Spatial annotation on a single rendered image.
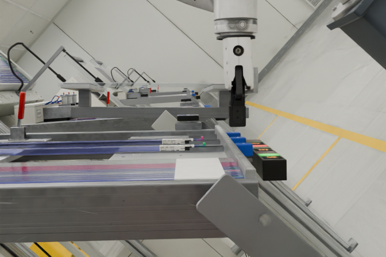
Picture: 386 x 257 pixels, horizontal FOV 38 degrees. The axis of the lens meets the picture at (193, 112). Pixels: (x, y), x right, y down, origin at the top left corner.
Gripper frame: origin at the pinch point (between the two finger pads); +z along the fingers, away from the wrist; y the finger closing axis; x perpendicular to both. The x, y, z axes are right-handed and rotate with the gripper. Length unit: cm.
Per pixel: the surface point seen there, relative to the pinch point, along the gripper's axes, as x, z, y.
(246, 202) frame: 4, 6, -53
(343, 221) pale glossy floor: -53, 51, 116
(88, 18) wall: 154, -108, 760
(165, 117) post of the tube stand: 15.5, 2.6, 42.8
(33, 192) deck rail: 27, 5, -49
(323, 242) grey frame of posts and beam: -21.9, 31.8, 22.1
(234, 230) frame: 5, 8, -53
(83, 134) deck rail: 33.3, 4.6, 19.1
